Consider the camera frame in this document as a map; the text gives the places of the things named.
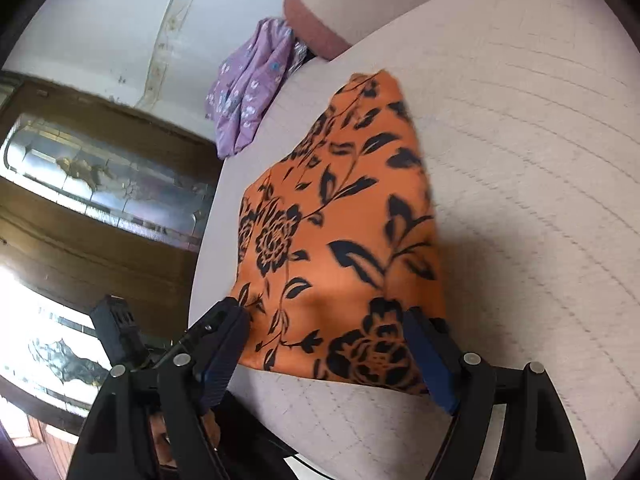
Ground orange black floral garment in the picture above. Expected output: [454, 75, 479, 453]
[231, 69, 452, 397]

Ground purple floral garment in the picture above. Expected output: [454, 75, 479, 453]
[205, 17, 301, 159]

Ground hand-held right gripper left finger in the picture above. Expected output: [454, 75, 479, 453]
[66, 297, 251, 480]

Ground person's left hand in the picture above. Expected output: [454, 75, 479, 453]
[147, 407, 222, 468]

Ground small silver grey object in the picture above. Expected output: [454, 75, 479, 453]
[291, 39, 315, 77]

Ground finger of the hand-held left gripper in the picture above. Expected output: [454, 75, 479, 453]
[90, 296, 152, 371]

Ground beige quilted mattress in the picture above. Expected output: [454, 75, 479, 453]
[187, 0, 637, 480]

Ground wooden cabinet with etched glass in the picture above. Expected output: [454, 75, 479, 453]
[0, 70, 226, 476]

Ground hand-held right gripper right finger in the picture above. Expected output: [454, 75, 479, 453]
[404, 309, 587, 480]

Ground beige pillow with brown end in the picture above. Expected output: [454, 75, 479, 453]
[283, 0, 506, 62]

